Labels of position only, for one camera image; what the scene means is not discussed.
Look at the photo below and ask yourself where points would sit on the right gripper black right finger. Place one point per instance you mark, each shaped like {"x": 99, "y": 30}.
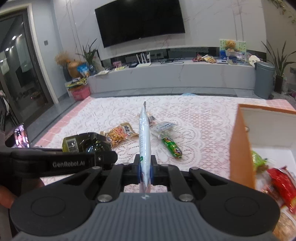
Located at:
{"x": 172, "y": 178}

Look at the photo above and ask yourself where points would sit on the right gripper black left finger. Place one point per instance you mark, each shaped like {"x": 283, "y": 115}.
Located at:
{"x": 117, "y": 178}

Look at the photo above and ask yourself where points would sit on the white long snack packet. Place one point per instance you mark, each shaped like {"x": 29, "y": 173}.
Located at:
{"x": 144, "y": 151}

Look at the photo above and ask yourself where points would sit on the green candy packet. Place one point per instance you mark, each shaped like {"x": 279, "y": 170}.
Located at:
{"x": 172, "y": 147}

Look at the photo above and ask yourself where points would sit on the yellow peanut snack packet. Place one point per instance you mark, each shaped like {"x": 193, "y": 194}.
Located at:
{"x": 118, "y": 134}

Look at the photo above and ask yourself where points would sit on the person's left hand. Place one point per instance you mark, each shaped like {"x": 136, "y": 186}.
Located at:
{"x": 11, "y": 192}

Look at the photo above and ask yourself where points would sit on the smartphone with lit screen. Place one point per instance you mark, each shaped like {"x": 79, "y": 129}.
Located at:
{"x": 21, "y": 137}

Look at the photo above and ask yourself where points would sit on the clear white-bead candy bag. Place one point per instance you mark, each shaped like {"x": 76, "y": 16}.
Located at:
{"x": 162, "y": 129}

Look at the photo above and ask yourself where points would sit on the dark green snack packet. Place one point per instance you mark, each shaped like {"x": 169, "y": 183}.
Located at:
{"x": 86, "y": 143}

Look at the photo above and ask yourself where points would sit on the pink lace tablecloth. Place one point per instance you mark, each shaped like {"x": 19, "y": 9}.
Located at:
{"x": 222, "y": 135}

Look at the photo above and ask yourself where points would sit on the pink basket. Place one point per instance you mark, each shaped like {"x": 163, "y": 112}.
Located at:
{"x": 81, "y": 93}

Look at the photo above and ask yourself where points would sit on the orange storage box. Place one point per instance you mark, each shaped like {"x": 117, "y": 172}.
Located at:
{"x": 262, "y": 138}

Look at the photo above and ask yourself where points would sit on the white wifi router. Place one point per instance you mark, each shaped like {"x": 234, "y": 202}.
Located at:
{"x": 143, "y": 61}

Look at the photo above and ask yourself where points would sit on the grey TV console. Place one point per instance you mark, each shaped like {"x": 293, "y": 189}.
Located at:
{"x": 184, "y": 74}

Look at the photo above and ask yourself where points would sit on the red snack bag in box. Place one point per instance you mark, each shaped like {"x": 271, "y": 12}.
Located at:
{"x": 284, "y": 183}

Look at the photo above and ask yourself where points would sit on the left potted green plant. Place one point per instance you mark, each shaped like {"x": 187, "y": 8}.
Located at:
{"x": 88, "y": 53}

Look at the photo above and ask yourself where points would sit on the teddy bear gift box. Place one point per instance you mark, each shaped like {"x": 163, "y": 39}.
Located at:
{"x": 233, "y": 52}

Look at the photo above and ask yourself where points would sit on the grey trash bin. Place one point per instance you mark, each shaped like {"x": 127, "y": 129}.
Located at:
{"x": 263, "y": 79}

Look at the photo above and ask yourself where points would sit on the potted long-leaf plant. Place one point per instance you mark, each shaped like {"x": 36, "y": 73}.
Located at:
{"x": 280, "y": 61}

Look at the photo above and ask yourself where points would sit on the black wall television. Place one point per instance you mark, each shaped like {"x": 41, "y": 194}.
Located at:
{"x": 123, "y": 21}

